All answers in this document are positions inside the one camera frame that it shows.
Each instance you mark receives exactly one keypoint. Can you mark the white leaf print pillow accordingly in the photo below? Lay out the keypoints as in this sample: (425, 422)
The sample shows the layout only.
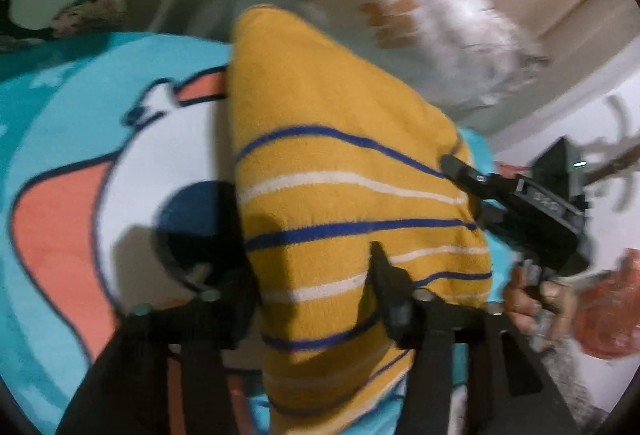
(400, 0)

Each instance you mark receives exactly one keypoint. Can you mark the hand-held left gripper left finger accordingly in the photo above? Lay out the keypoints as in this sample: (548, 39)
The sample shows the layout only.
(240, 305)

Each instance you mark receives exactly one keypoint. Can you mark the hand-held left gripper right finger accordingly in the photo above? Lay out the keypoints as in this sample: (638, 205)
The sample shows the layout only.
(395, 305)

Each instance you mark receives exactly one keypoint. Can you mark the yellow striped sweater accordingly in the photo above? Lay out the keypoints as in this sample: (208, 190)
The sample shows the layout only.
(340, 195)

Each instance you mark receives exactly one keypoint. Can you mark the teal printed blanket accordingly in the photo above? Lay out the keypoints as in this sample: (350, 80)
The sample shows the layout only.
(100, 165)

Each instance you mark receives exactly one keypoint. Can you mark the red bag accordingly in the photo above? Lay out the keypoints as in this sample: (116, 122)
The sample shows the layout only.
(612, 310)

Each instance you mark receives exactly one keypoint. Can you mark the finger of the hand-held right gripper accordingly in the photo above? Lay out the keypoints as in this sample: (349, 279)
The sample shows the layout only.
(467, 172)

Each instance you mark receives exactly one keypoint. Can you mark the person's right hand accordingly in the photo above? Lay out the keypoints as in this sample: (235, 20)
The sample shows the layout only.
(530, 310)

